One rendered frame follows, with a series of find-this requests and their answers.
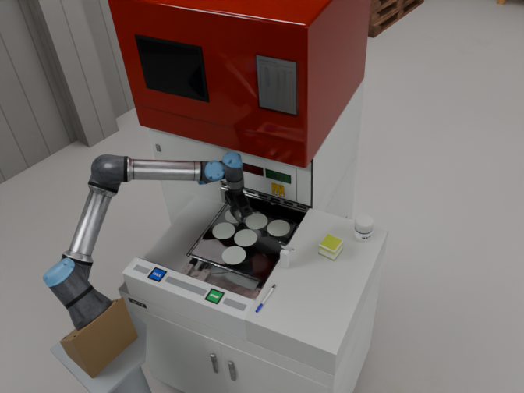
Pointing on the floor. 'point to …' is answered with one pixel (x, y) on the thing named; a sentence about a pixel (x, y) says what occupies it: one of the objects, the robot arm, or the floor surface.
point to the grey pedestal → (123, 369)
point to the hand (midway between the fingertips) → (241, 221)
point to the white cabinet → (242, 355)
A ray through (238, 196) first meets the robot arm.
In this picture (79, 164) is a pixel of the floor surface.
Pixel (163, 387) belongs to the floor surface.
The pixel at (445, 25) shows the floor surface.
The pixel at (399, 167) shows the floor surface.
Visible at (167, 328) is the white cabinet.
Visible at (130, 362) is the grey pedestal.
